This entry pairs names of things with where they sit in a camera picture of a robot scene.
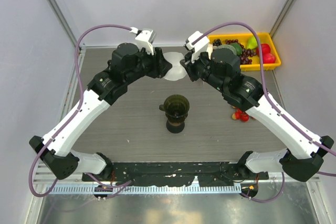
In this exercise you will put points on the yellow plastic fruit tray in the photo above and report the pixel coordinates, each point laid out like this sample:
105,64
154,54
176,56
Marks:
265,38

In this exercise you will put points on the dark green glass dripper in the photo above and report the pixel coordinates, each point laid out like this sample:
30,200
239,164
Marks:
176,108

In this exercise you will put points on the red yellow lychee bunch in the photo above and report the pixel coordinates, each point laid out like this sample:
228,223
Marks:
242,116

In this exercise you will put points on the white paper coffee filter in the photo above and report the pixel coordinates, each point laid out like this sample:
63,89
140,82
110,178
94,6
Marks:
177,72

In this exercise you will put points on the green netted melon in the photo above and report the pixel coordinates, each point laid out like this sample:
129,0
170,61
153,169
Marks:
230,47

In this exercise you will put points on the white slotted cable duct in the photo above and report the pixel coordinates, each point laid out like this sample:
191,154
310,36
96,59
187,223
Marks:
194,188

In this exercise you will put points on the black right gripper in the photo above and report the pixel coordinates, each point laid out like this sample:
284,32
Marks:
189,66

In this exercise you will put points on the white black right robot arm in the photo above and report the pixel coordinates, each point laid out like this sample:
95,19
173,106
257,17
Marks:
304,151

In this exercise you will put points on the dark red grape bunch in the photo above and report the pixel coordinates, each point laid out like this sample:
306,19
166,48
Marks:
246,56

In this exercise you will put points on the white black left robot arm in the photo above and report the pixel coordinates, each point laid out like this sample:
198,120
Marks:
127,65

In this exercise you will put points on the black grape bunch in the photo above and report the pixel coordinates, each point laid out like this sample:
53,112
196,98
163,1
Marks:
217,42

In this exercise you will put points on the orange white filter paper pack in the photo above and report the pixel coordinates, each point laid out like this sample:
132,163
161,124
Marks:
210,49

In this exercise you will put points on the red pink apple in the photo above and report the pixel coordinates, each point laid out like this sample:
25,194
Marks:
268,58

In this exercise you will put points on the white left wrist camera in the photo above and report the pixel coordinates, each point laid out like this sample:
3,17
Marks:
144,39

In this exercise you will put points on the green pear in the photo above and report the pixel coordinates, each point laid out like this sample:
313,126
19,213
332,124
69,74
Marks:
252,43

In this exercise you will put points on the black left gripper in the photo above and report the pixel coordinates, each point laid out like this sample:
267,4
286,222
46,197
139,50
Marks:
163,65

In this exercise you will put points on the red black coffee server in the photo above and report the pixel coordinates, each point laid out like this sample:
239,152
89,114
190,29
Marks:
175,127

